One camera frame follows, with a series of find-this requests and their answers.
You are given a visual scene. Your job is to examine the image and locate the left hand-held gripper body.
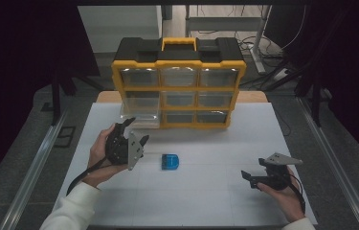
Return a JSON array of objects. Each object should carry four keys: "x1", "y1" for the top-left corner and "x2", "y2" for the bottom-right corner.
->
[{"x1": 104, "y1": 123, "x2": 146, "y2": 172}]

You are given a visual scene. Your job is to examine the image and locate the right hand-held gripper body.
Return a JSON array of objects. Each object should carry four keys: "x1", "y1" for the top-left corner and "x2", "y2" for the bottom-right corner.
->
[{"x1": 258, "y1": 152, "x2": 303, "y2": 192}]

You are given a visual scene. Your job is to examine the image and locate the clear plastic drawer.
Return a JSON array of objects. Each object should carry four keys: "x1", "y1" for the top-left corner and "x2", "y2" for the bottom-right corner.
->
[{"x1": 119, "y1": 91, "x2": 162, "y2": 129}]

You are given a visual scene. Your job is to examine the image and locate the small blue plastic box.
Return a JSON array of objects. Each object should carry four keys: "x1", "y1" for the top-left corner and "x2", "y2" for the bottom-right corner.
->
[{"x1": 161, "y1": 153, "x2": 180, "y2": 171}]

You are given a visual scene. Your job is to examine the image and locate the yellow black drawer organizer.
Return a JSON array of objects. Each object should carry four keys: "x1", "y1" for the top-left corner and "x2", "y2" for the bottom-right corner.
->
[{"x1": 110, "y1": 36, "x2": 248, "y2": 130}]

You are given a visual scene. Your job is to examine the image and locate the person's right hand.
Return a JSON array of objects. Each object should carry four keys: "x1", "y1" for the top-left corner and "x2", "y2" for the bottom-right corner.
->
[{"x1": 257, "y1": 166, "x2": 305, "y2": 223}]

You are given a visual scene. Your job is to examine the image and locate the person's left hand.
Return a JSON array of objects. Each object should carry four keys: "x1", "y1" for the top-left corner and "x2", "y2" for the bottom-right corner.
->
[{"x1": 81, "y1": 124, "x2": 129, "y2": 189}]

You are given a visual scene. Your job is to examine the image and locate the black stand leg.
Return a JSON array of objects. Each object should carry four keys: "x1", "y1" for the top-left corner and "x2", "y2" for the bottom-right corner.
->
[
  {"x1": 310, "y1": 80, "x2": 324, "y2": 127},
  {"x1": 51, "y1": 76, "x2": 61, "y2": 127}
]

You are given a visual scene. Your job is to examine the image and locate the grid of clear organizer drawers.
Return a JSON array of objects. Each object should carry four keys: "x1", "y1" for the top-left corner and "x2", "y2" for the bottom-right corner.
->
[{"x1": 119, "y1": 67, "x2": 240, "y2": 125}]

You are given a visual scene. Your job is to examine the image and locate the white power strip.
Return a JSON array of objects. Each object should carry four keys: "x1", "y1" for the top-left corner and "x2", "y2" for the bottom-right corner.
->
[{"x1": 272, "y1": 67, "x2": 290, "y2": 81}]

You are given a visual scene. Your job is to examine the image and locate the grey metal desk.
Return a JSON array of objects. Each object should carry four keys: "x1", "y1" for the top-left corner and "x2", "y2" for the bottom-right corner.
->
[{"x1": 185, "y1": 4, "x2": 272, "y2": 75}]

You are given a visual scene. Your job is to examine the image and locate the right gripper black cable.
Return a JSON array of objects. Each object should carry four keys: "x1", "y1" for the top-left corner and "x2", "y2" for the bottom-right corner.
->
[{"x1": 286, "y1": 173, "x2": 306, "y2": 215}]

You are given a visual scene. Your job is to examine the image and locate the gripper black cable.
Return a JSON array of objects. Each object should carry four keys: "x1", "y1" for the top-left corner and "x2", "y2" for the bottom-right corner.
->
[
  {"x1": 286, "y1": 173, "x2": 306, "y2": 215},
  {"x1": 66, "y1": 156, "x2": 114, "y2": 196}
]

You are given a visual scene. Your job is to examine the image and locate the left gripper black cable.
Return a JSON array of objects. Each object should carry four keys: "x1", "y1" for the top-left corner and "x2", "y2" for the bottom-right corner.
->
[{"x1": 66, "y1": 156, "x2": 114, "y2": 196}]

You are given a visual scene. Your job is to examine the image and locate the metal rail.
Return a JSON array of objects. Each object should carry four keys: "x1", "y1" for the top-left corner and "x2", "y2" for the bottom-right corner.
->
[
  {"x1": 296, "y1": 97, "x2": 359, "y2": 230},
  {"x1": 0, "y1": 108, "x2": 70, "y2": 230}
]

